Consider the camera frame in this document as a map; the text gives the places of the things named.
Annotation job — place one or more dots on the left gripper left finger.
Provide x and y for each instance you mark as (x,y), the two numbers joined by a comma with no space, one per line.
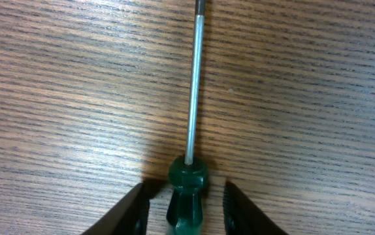
(128,217)

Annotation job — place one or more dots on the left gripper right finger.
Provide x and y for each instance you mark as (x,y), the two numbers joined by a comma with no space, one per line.
(243,217)

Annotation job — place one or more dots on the green handled screwdriver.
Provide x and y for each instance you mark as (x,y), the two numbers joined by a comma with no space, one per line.
(189,175)

